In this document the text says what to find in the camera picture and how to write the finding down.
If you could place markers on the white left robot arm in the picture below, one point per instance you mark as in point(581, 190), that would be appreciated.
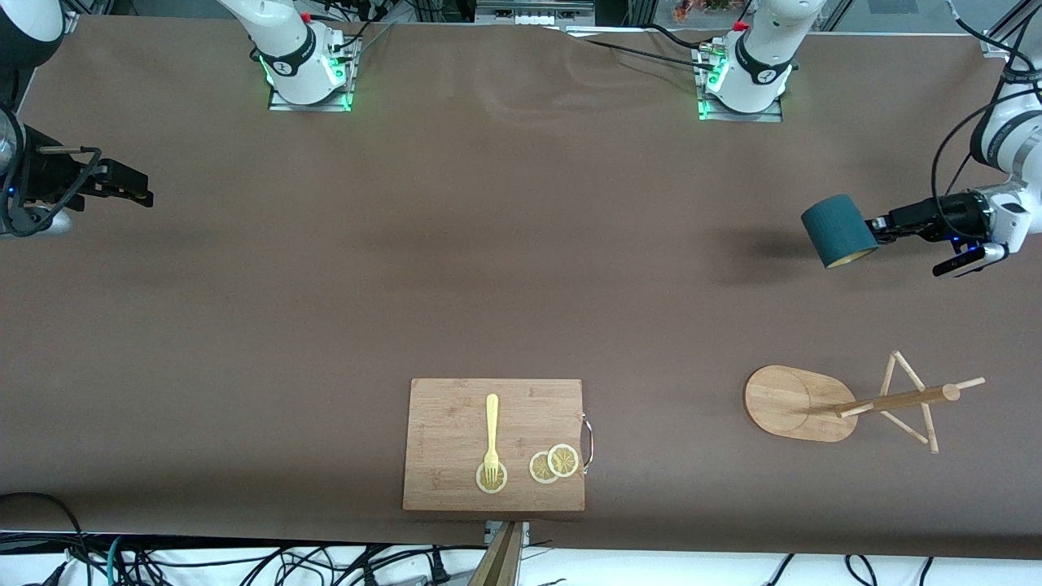
point(765, 49)

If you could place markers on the yellow plastic fork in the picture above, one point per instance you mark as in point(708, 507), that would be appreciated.
point(492, 423)

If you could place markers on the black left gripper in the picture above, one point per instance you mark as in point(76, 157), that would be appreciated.
point(954, 215)

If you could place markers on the teal cup yellow inside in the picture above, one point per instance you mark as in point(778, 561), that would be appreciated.
point(834, 228)

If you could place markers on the grey power strip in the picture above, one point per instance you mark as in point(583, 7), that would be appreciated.
point(533, 11)

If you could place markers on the brown table cover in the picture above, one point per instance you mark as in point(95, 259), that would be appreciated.
point(521, 244)

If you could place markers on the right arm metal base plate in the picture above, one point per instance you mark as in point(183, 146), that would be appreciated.
point(326, 105)

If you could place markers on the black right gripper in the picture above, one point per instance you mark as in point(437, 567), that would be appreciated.
point(50, 177)

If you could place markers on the lemon slice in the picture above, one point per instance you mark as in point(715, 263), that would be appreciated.
point(482, 483)
point(562, 460)
point(538, 470)

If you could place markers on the wooden cup rack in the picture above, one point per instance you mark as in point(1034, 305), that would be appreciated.
point(790, 403)

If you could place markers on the wooden stand post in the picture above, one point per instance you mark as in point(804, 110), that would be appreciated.
point(501, 566)

